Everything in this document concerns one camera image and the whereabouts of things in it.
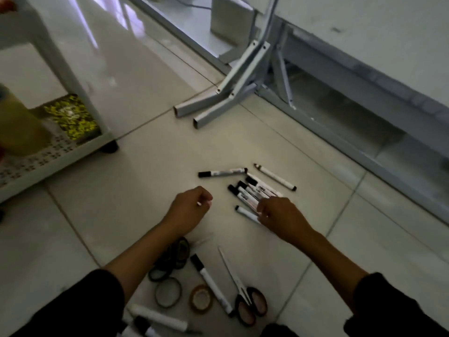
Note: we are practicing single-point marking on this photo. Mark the person's left hand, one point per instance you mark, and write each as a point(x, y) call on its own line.
point(186, 212)

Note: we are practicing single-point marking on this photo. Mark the person's right hand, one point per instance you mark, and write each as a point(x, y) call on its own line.
point(284, 219)

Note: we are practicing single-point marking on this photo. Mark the person's left fingers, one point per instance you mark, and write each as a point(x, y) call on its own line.
point(204, 200)

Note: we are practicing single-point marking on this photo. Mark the person's right fingers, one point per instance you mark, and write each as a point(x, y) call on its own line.
point(265, 208)

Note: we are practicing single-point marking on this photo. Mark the person's left forearm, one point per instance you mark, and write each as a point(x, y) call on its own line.
point(147, 254)

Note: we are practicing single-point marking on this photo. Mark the person's right forearm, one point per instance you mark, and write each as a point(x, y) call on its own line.
point(331, 266)

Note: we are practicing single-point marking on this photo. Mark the pile of white markers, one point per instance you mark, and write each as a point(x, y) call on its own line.
point(252, 193)

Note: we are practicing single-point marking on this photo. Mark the black tape roll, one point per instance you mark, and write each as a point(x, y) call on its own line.
point(182, 252)
point(158, 273)

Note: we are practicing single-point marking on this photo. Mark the white marker with black cap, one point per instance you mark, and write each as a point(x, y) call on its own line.
point(159, 316)
point(212, 286)
point(143, 328)

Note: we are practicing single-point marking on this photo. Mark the brown tape roll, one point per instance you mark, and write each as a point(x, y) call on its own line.
point(192, 302)

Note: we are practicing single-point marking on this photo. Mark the clear tape roll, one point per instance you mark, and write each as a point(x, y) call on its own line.
point(156, 295)

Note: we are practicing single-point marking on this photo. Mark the gray folding metal table legs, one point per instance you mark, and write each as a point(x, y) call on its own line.
point(242, 71)

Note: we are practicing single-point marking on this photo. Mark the yellow and black patterned box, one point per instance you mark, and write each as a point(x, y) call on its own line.
point(72, 115)

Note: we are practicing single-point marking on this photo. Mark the black right sleeve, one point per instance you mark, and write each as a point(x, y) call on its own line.
point(389, 308)

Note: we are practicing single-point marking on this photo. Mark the black sleeve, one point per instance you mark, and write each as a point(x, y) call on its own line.
point(389, 308)
point(73, 308)

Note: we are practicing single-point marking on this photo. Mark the black left sleeve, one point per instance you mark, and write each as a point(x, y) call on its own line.
point(73, 308)

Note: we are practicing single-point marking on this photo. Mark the gray box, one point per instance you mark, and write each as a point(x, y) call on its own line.
point(231, 19)

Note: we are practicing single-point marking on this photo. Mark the yellow bottle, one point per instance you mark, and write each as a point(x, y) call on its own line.
point(19, 128)

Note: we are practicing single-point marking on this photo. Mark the white table panel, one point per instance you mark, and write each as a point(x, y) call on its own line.
point(379, 35)

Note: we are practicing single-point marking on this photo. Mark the white shelf cart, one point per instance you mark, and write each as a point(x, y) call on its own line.
point(42, 35)

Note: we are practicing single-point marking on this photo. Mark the gray metal table frame beam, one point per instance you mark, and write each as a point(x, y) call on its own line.
point(350, 150)

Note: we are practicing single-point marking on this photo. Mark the gray floor rail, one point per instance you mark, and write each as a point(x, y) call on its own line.
point(182, 33)

